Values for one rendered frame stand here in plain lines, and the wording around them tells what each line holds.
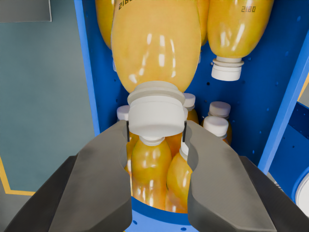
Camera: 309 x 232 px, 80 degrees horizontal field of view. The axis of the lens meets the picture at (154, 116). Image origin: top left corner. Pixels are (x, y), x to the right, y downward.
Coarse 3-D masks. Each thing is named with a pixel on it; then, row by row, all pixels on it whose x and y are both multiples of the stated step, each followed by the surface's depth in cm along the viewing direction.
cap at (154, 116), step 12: (156, 96) 12; (132, 108) 12; (144, 108) 11; (156, 108) 11; (168, 108) 11; (180, 108) 12; (132, 120) 12; (144, 120) 11; (156, 120) 11; (168, 120) 11; (180, 120) 12; (132, 132) 13; (144, 132) 13; (156, 132) 13; (168, 132) 13; (180, 132) 13
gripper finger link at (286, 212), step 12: (240, 156) 9; (252, 168) 9; (252, 180) 8; (264, 180) 8; (264, 192) 7; (276, 192) 7; (264, 204) 7; (276, 204) 7; (288, 204) 7; (276, 216) 6; (288, 216) 6; (300, 216) 6; (276, 228) 6; (288, 228) 6; (300, 228) 6
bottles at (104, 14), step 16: (96, 0) 24; (112, 0) 23; (208, 0) 24; (112, 16) 24; (192, 96) 40; (128, 112) 32; (192, 112) 40; (208, 112) 38; (224, 112) 35; (128, 144) 33; (176, 144) 33; (128, 160) 35
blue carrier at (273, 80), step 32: (288, 0) 25; (96, 32) 27; (288, 32) 25; (96, 64) 28; (256, 64) 32; (288, 64) 25; (96, 96) 28; (224, 96) 39; (256, 96) 33; (288, 96) 18; (96, 128) 27; (256, 128) 33; (256, 160) 32; (160, 224) 23
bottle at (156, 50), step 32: (128, 0) 13; (160, 0) 12; (192, 0) 14; (128, 32) 12; (160, 32) 12; (192, 32) 13; (128, 64) 12; (160, 64) 12; (192, 64) 13; (128, 96) 13
